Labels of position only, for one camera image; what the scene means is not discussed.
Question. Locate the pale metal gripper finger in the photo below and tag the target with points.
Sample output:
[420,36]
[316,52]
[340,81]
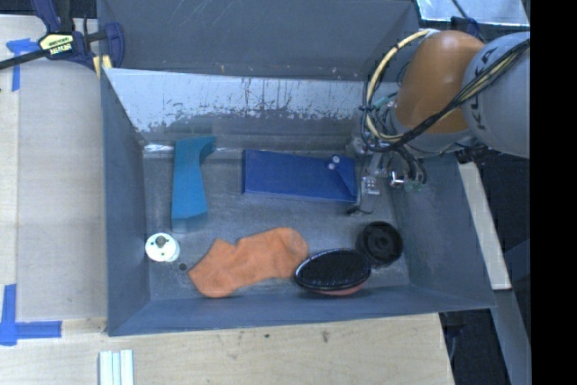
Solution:
[369,187]

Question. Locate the blue flat box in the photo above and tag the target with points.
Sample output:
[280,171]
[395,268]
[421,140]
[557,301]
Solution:
[293,176]

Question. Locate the black oval brush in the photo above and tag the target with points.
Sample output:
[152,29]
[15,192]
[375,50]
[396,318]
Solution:
[332,269]

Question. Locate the orange cloth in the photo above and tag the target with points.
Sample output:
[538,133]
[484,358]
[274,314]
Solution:
[252,261]

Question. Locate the grey metal bin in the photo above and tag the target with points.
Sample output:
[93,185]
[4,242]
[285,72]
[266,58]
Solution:
[279,36]

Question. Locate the teal angled block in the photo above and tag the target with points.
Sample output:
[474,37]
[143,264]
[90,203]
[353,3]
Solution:
[188,185]

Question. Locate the white round knob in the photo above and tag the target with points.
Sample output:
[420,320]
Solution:
[161,247]

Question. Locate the pale wood board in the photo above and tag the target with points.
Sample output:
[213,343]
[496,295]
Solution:
[58,194]

